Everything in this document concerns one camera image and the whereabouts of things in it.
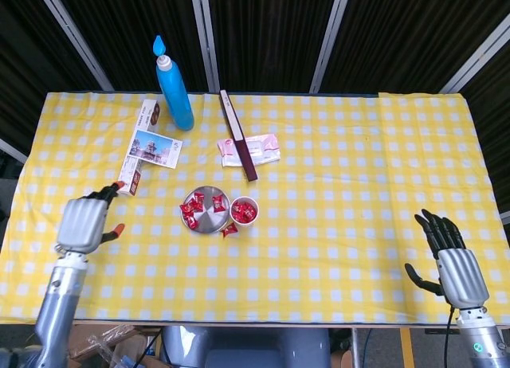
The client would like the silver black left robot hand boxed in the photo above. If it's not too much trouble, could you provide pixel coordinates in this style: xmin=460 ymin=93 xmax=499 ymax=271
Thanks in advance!
xmin=55 ymin=182 xmax=126 ymax=254

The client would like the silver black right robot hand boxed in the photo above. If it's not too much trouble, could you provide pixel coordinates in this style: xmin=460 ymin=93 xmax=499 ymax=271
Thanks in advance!
xmin=404 ymin=208 xmax=490 ymax=309

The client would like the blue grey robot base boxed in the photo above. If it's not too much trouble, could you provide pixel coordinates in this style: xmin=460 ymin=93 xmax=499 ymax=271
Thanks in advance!
xmin=161 ymin=324 xmax=332 ymax=368

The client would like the white paper cup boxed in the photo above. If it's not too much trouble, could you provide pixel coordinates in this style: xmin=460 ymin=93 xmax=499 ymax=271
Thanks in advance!
xmin=229 ymin=195 xmax=260 ymax=227

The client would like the long white cardboard box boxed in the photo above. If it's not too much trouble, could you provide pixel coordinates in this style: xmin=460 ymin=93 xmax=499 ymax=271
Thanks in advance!
xmin=114 ymin=99 xmax=161 ymax=197

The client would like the photo postcard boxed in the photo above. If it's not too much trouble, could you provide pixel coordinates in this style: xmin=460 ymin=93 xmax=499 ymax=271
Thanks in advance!
xmin=126 ymin=129 xmax=184 ymax=170

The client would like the large brown cardboard box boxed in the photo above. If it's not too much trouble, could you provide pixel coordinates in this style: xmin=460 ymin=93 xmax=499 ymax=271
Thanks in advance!
xmin=69 ymin=323 xmax=160 ymax=368

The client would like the clear plastic bag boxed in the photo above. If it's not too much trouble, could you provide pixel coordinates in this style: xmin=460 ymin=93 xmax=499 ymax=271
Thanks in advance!
xmin=89 ymin=334 xmax=135 ymax=368

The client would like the round steel plate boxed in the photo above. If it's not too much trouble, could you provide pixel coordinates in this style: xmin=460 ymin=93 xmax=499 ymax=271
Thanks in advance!
xmin=179 ymin=185 xmax=231 ymax=234

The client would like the grey metal table leg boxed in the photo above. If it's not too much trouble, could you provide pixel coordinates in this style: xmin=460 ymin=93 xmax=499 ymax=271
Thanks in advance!
xmin=352 ymin=327 xmax=363 ymax=368

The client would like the small brown cardboard box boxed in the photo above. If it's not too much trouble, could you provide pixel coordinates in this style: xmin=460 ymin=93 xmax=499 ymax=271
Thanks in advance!
xmin=330 ymin=350 xmax=354 ymax=368

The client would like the yellow white checkered tablecloth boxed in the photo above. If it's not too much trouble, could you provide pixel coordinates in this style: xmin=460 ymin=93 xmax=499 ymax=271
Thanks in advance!
xmin=0 ymin=91 xmax=497 ymax=325

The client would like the blue squeeze bottle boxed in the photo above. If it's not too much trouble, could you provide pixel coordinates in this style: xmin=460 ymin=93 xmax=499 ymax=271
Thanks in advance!
xmin=152 ymin=34 xmax=195 ymax=132

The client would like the dark red folded fan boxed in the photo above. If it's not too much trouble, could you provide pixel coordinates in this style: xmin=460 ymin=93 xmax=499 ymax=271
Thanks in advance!
xmin=219 ymin=89 xmax=259 ymax=182

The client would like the pink wet wipes pack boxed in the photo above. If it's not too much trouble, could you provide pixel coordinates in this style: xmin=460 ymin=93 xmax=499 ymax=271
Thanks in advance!
xmin=217 ymin=133 xmax=282 ymax=169

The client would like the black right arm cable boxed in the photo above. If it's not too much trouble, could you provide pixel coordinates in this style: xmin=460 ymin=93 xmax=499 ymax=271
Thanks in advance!
xmin=444 ymin=307 xmax=456 ymax=368

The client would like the thin black cable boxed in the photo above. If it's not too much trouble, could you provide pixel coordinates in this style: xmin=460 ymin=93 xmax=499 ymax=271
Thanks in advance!
xmin=135 ymin=328 xmax=163 ymax=368

